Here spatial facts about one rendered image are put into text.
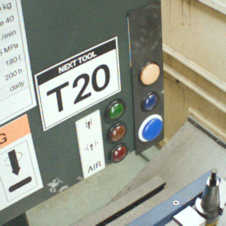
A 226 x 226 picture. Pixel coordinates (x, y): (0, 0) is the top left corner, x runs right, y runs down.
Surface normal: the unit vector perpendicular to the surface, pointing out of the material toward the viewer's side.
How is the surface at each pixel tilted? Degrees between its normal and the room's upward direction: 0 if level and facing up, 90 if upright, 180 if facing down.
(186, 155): 24
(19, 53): 90
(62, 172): 90
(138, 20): 90
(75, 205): 0
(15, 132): 90
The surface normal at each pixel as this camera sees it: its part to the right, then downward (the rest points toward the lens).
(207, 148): -0.38, -0.52
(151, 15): 0.61, 0.48
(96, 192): -0.06, -0.76
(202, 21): -0.81, 0.42
